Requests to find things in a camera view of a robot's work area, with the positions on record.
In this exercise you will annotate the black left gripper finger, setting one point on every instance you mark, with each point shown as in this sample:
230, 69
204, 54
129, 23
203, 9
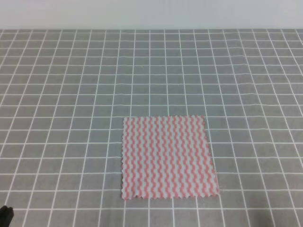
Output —
6, 216

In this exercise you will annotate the pink white wavy striped towel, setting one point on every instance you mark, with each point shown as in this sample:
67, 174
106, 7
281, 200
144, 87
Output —
166, 157

